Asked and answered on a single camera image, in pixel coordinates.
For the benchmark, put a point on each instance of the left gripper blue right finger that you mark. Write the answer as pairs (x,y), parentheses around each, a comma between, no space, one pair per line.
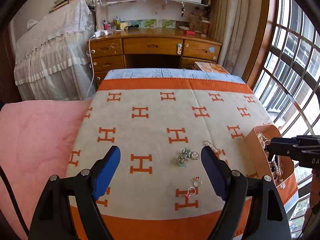
(267,218)

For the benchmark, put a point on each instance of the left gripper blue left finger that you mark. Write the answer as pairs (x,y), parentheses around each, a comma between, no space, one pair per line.
(53,219)

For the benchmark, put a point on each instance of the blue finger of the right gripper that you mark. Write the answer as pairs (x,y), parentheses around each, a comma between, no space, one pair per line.
(300,140)
(307,156)

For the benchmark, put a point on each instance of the silver ring pink stone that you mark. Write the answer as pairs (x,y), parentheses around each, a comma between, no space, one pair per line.
(190,192)

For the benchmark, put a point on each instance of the silver rhinestone hair claw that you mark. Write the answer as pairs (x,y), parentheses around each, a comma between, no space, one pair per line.
(264,141)

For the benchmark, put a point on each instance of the silver ring red stone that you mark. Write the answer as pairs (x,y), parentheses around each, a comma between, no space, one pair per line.
(197,182)

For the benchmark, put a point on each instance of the gold round brooch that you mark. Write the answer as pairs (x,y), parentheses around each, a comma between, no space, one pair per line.
(194,155)

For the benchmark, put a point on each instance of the pink plastic tray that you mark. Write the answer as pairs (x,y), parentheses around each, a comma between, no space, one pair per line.
(279,168)

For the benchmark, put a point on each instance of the metal window grille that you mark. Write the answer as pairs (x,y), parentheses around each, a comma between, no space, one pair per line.
(288,86)

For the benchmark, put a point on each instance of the orange magazine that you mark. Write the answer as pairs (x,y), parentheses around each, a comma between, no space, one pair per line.
(210,67)

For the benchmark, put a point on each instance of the orange beige H blanket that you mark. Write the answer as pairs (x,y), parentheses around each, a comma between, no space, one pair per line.
(152,120)

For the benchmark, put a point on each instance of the light blue bed sheet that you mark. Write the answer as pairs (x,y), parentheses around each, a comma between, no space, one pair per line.
(138,73)

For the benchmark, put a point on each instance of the white lace covered furniture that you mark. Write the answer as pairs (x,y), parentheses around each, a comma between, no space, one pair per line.
(51,58)

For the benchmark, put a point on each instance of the beige curtain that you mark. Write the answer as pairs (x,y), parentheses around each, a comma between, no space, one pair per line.
(236,28)

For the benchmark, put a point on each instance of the wooden desk with drawers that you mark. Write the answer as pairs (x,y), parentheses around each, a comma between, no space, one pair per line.
(151,48)

